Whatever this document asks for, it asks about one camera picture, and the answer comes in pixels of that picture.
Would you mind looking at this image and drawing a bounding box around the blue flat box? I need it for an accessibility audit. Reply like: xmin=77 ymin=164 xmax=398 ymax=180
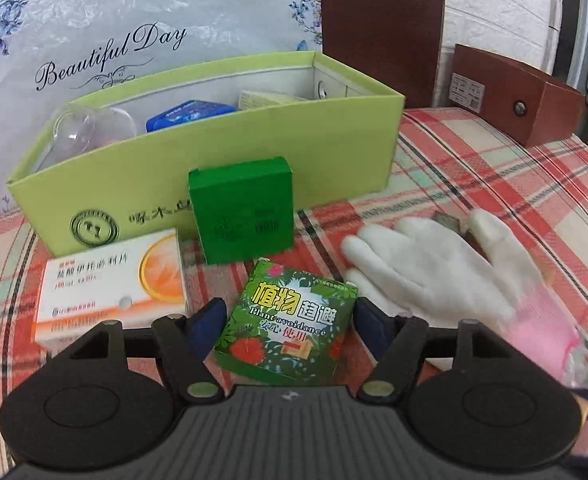
xmin=145 ymin=100 xmax=237 ymax=135

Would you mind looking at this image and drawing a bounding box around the small green box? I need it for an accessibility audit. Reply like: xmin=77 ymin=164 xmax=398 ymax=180
xmin=188 ymin=156 xmax=295 ymax=266

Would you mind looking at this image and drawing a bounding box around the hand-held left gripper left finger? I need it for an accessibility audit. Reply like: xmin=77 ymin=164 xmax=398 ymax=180
xmin=68 ymin=297 xmax=229 ymax=403

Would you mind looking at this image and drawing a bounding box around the white glove with pink cuff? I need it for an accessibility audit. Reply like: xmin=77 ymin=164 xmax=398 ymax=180
xmin=341 ymin=209 xmax=582 ymax=366

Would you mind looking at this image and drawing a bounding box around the white and orange medicine box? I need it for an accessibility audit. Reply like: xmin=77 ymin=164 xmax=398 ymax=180
xmin=31 ymin=230 xmax=189 ymax=351

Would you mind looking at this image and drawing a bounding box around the clear plastic cup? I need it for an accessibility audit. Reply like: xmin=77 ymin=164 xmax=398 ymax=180
xmin=48 ymin=102 xmax=137 ymax=166

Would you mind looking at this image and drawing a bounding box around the leaf print packet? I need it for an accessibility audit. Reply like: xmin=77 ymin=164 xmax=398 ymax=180
xmin=214 ymin=259 xmax=359 ymax=386

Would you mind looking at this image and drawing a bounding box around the beige small carton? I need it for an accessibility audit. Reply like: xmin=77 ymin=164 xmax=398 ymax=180
xmin=238 ymin=89 xmax=309 ymax=111

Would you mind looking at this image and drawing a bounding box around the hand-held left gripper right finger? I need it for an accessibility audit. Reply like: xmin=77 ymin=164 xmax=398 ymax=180
xmin=354 ymin=297 xmax=512 ymax=403

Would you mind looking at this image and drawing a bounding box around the light green cardboard box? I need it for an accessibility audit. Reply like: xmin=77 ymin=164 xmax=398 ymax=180
xmin=6 ymin=50 xmax=405 ymax=258

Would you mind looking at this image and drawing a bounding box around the brown cardboard box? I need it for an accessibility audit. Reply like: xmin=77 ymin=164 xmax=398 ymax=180
xmin=449 ymin=43 xmax=587 ymax=148

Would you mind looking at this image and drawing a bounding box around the red plaid cloth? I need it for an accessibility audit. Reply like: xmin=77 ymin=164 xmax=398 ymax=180
xmin=0 ymin=107 xmax=588 ymax=480

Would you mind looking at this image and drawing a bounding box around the floral plastic bag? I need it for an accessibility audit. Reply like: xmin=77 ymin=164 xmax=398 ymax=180
xmin=0 ymin=0 xmax=325 ymax=221

